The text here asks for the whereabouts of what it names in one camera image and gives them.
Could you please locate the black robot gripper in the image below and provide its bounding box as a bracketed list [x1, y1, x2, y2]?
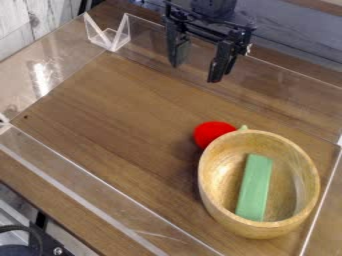
[163, 0, 256, 83]

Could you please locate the wooden bowl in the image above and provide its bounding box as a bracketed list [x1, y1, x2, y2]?
[198, 130, 320, 239]

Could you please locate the green rectangular block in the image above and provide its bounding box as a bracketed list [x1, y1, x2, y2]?
[235, 154, 272, 221]

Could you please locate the black clamp with bolt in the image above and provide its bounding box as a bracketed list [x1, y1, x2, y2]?
[28, 222, 75, 256]

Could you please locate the clear acrylic corner bracket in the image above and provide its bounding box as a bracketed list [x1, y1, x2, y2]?
[83, 13, 131, 52]

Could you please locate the clear acrylic back wall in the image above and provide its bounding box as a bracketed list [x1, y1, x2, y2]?
[117, 14, 342, 144]

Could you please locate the clear acrylic wall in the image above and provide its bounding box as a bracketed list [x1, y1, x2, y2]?
[0, 16, 103, 125]
[0, 124, 223, 256]
[117, 14, 342, 144]

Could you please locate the clear acrylic left wall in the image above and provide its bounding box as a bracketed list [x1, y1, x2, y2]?
[0, 16, 103, 125]

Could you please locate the clear acrylic front wall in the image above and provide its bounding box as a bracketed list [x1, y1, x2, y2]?
[0, 124, 223, 256]

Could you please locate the black cable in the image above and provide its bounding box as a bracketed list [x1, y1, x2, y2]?
[0, 224, 44, 256]

